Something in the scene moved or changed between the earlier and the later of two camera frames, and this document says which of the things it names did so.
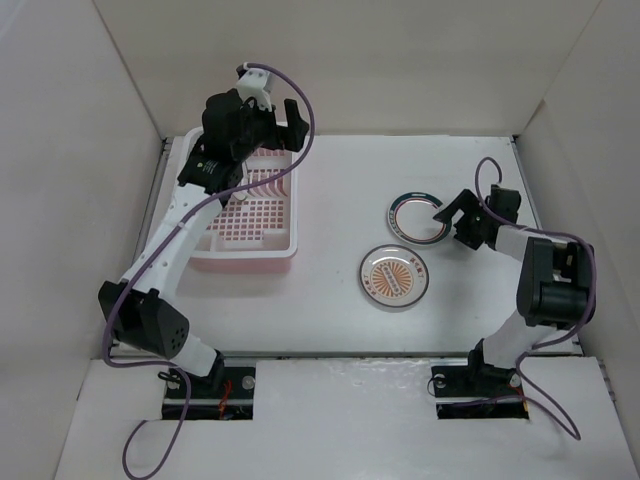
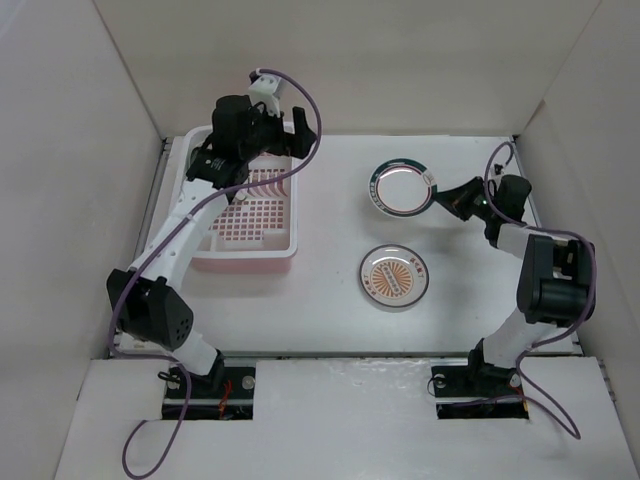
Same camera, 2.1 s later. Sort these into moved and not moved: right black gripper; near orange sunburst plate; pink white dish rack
Moved: right black gripper
Not moved: pink white dish rack; near orange sunburst plate
